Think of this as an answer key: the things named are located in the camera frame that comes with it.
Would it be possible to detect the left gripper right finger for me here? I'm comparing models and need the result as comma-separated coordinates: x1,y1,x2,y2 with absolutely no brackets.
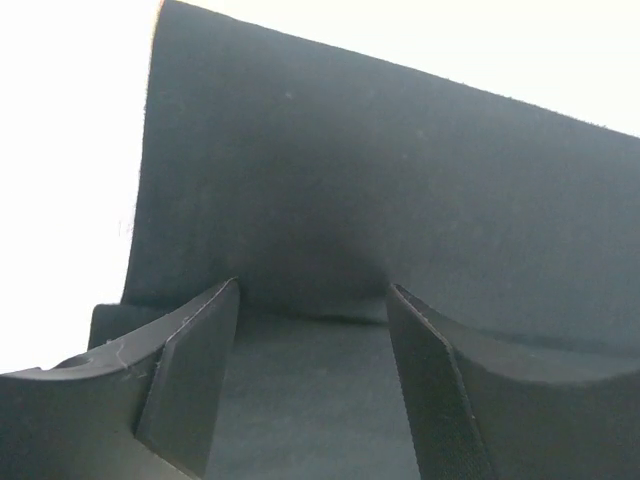
386,284,639,479

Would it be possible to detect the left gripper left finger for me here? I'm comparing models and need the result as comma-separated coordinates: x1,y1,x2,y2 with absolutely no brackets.
1,279,240,479

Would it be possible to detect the black t shirt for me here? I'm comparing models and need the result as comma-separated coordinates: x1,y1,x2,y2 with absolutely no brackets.
94,1,639,479

